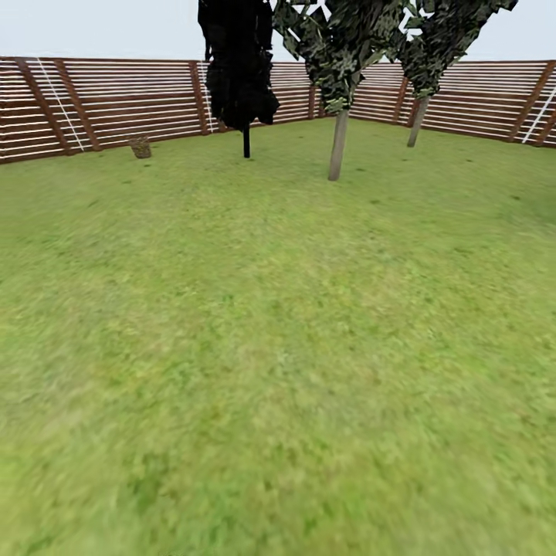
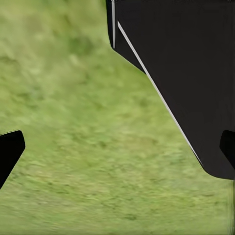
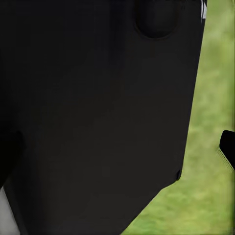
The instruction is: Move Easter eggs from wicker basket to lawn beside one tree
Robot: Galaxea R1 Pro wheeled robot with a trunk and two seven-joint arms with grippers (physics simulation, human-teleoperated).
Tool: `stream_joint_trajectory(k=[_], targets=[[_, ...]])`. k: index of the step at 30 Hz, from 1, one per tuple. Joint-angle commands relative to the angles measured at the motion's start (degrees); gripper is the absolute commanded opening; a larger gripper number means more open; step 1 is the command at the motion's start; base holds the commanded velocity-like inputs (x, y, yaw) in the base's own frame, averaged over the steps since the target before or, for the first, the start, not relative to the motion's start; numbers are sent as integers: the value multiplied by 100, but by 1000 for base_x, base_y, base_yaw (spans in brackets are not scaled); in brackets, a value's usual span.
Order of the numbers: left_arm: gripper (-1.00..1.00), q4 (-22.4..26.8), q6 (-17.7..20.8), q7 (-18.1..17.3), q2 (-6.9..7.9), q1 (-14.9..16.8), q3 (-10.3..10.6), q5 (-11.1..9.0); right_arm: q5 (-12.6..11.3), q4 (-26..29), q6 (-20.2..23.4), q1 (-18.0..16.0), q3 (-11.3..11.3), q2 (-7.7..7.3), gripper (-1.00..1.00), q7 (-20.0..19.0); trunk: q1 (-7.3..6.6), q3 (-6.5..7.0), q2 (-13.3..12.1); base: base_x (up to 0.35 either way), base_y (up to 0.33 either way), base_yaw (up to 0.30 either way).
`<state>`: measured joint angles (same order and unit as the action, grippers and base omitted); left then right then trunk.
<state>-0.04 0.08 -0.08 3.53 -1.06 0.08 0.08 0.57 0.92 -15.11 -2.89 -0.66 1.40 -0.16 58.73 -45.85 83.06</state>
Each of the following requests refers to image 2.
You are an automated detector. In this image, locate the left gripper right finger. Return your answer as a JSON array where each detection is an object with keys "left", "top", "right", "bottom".
[{"left": 219, "top": 130, "right": 235, "bottom": 169}]

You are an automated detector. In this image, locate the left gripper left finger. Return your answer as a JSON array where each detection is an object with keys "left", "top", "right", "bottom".
[{"left": 0, "top": 130, "right": 25, "bottom": 188}]

